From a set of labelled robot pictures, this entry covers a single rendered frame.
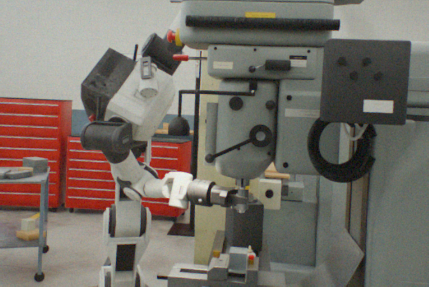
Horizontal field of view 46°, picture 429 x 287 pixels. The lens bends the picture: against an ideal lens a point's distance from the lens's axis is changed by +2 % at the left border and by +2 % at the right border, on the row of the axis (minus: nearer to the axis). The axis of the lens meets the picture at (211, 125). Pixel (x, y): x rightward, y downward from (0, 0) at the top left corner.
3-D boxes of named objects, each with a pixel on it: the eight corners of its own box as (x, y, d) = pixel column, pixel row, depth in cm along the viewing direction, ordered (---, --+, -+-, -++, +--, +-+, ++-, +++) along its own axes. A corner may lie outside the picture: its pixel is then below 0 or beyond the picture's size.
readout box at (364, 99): (323, 122, 125) (329, 37, 124) (318, 120, 134) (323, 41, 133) (408, 125, 124) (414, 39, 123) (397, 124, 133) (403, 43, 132)
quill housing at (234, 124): (212, 179, 156) (217, 76, 155) (217, 169, 177) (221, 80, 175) (274, 182, 155) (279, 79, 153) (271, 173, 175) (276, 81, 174)
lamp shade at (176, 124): (165, 134, 167) (165, 115, 166) (185, 134, 169) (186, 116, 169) (171, 136, 160) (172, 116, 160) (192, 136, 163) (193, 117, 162)
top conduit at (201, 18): (184, 25, 148) (185, 13, 148) (186, 27, 153) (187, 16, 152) (339, 30, 145) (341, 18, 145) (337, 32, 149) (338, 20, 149)
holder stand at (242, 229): (232, 250, 198) (234, 200, 197) (224, 235, 220) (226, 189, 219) (262, 251, 200) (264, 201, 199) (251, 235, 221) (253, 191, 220)
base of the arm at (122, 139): (84, 159, 179) (75, 132, 173) (101, 139, 189) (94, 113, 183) (122, 163, 174) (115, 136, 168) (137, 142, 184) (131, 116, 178)
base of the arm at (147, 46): (132, 61, 201) (139, 57, 190) (148, 34, 204) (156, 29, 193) (164, 81, 206) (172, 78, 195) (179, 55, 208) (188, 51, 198)
